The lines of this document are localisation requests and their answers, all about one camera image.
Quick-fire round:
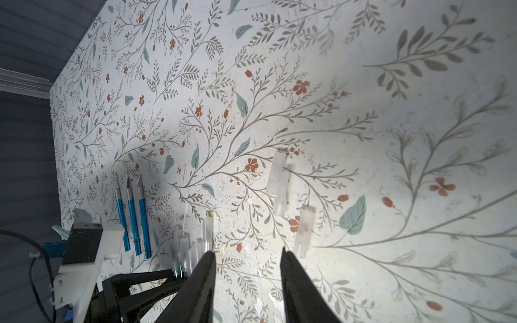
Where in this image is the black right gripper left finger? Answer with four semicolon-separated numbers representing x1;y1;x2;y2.
156;251;217;322

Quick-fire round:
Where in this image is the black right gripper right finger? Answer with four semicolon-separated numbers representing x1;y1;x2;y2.
280;249;340;323

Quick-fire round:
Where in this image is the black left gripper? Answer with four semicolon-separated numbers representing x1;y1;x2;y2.
84;269;186;322

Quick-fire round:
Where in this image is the blue carving knife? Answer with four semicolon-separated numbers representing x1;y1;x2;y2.
137;175;152;259
126;177;141;256
114;187;131;252

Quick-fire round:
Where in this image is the clear plastic knife cap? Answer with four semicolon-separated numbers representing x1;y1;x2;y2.
266;151;286;195

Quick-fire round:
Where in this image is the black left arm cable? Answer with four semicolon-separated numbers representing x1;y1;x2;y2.
0;229;57;323

